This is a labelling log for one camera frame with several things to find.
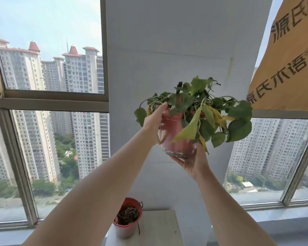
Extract person's right hand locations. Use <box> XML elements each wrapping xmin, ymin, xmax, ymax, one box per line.
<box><xmin>169</xmin><ymin>143</ymin><xmax>212</xmax><ymax>183</ymax></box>

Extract person's left hand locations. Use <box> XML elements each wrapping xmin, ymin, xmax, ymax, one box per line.
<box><xmin>143</xmin><ymin>101</ymin><xmax>170</xmax><ymax>147</ymax></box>

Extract translucent red flower pot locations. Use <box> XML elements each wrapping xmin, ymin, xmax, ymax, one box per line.
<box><xmin>158</xmin><ymin>112</ymin><xmax>197</xmax><ymax>159</ymax></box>

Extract person's right forearm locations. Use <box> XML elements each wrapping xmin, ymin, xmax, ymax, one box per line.
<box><xmin>195</xmin><ymin>168</ymin><xmax>278</xmax><ymax>246</ymax></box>

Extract person's left forearm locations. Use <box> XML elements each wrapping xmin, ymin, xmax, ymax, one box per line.
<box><xmin>22</xmin><ymin>125</ymin><xmax>156</xmax><ymax>246</ymax></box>

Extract green leafy pothos plant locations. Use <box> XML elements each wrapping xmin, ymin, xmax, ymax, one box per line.
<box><xmin>134</xmin><ymin>76</ymin><xmax>253</xmax><ymax>154</ymax></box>

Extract dried brown plant roots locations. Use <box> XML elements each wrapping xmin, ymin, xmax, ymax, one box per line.
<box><xmin>117</xmin><ymin>205</ymin><xmax>140</xmax><ymax>226</ymax></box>

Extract small red plastic pot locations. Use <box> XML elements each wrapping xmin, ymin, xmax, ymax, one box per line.
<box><xmin>113</xmin><ymin>197</ymin><xmax>144</xmax><ymax>239</ymax></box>

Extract green trees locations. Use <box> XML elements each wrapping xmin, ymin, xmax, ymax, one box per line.
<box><xmin>0</xmin><ymin>134</ymin><xmax>80</xmax><ymax>200</ymax></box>

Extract large brown cardboard sheet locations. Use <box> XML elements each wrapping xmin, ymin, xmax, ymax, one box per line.
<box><xmin>247</xmin><ymin>0</ymin><xmax>308</xmax><ymax>112</ymax></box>

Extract group of high-rise apartment buildings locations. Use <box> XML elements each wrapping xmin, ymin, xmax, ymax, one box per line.
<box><xmin>0</xmin><ymin>38</ymin><xmax>308</xmax><ymax>188</ymax></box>

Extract grey metal window frame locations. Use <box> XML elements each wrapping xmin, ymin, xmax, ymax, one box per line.
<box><xmin>0</xmin><ymin>0</ymin><xmax>111</xmax><ymax>229</ymax></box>
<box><xmin>237</xmin><ymin>110</ymin><xmax>308</xmax><ymax>211</ymax></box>

